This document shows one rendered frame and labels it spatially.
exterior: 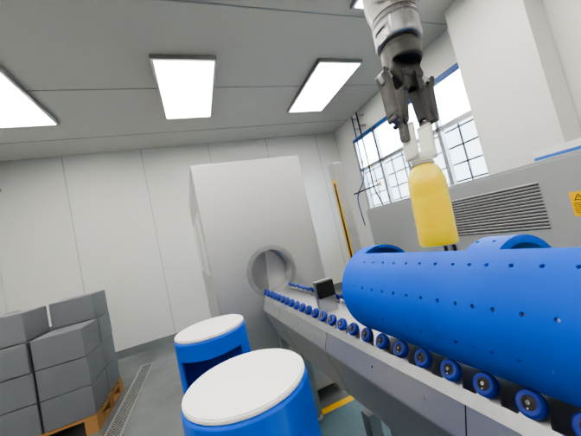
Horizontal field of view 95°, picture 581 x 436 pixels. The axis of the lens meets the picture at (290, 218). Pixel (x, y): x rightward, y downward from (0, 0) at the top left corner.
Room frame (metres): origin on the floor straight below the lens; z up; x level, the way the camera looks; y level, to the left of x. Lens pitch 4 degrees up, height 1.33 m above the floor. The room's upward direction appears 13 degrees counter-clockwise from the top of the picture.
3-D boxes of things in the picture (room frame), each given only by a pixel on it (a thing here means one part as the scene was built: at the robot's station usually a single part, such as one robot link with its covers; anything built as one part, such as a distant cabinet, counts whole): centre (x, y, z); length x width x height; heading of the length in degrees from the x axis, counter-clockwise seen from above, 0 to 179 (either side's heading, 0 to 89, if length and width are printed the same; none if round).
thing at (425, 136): (0.52, -0.30, 1.45); 0.03 x 0.01 x 0.07; 22
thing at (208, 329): (1.13, 0.43, 1.03); 0.28 x 0.28 x 0.01
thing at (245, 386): (0.63, 0.18, 1.03); 0.28 x 0.28 x 0.01
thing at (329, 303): (1.33, -0.09, 1.00); 0.10 x 0.04 x 0.15; 112
